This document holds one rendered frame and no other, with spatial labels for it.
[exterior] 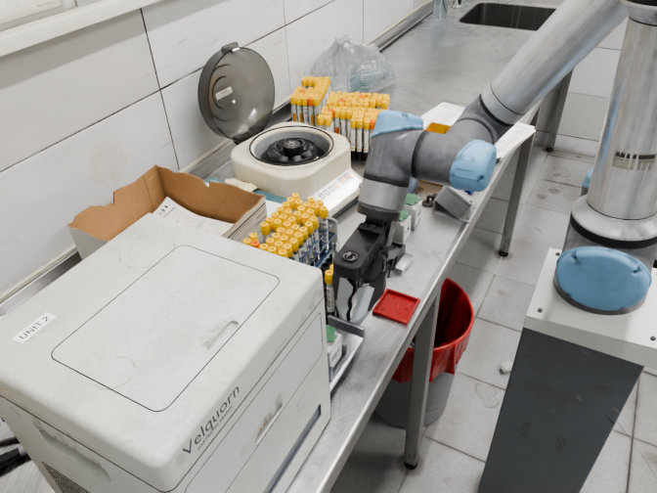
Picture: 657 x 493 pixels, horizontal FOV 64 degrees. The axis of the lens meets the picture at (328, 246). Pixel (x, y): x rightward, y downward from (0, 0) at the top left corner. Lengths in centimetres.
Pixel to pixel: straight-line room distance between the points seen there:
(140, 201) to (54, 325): 60
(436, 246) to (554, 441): 47
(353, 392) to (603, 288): 39
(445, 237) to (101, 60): 78
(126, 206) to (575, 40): 86
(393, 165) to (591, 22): 32
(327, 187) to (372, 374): 50
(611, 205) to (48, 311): 68
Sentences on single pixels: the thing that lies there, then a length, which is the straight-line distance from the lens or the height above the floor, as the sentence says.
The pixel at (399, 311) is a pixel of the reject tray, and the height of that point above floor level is 88.
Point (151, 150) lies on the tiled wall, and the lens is 128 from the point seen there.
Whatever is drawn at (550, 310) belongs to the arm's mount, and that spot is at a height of 91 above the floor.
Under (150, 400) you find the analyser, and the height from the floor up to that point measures 117.
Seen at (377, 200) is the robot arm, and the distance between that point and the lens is 83.
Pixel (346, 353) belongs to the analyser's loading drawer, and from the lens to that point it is 85.
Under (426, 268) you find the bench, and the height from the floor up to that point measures 87.
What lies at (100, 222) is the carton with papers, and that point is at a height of 98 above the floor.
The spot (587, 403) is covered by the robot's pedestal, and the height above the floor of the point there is 72.
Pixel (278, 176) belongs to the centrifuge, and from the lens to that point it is 116.
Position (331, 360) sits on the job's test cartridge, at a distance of 81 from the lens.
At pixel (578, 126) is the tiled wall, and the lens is 349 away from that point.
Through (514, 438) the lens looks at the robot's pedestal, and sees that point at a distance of 128.
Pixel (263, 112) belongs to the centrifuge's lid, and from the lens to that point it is 141.
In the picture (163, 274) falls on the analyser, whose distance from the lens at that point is 64.
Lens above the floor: 157
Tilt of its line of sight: 38 degrees down
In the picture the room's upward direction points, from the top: 3 degrees counter-clockwise
